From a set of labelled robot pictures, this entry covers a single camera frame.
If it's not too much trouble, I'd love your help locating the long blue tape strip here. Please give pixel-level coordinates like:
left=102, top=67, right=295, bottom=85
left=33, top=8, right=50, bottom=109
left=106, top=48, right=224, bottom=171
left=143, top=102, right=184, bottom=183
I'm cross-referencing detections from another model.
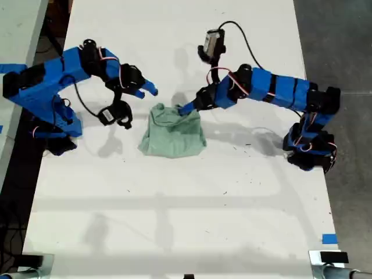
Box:
left=0, top=63, right=28, bottom=74

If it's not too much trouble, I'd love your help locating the camera black cable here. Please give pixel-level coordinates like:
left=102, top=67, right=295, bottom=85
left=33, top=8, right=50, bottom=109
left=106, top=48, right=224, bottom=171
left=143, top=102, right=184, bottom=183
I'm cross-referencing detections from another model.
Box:
left=73, top=82, right=101, bottom=119
left=218, top=20, right=266, bottom=71

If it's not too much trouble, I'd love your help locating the small black box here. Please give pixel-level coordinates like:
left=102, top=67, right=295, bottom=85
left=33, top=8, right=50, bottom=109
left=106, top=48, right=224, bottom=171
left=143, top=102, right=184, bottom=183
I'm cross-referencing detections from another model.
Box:
left=16, top=254, right=45, bottom=267
left=319, top=251, right=349, bottom=264

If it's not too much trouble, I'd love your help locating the metal table clamp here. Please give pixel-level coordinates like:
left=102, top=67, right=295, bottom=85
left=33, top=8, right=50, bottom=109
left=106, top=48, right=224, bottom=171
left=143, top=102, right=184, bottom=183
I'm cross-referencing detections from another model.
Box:
left=307, top=249, right=372, bottom=279
left=0, top=253, right=55, bottom=279

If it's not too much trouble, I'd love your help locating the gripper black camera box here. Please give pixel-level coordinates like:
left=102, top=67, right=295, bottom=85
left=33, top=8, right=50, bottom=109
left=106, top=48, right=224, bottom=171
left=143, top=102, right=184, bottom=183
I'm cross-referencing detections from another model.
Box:
left=97, top=100, right=134, bottom=130
left=197, top=28, right=227, bottom=64

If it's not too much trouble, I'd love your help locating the small blue tape piece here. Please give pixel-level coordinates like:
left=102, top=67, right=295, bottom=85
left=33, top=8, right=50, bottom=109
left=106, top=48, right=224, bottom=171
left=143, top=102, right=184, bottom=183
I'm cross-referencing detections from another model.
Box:
left=321, top=233, right=339, bottom=245

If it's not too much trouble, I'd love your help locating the grey side table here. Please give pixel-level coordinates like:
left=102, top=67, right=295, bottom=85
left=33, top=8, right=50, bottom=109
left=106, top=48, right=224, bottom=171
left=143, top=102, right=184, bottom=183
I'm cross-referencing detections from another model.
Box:
left=0, top=0, right=49, bottom=188

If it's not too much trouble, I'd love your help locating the camera black stalk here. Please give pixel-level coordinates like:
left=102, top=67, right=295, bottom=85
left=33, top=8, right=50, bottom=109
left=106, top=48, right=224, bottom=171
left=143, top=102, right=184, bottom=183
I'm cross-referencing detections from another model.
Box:
left=208, top=55, right=225, bottom=87
left=112, top=87, right=124, bottom=106

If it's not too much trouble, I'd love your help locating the pale green T-shirt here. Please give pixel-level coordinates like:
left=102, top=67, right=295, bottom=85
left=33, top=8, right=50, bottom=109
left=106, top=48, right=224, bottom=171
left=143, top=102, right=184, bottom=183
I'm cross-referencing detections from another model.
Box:
left=137, top=102, right=208, bottom=159

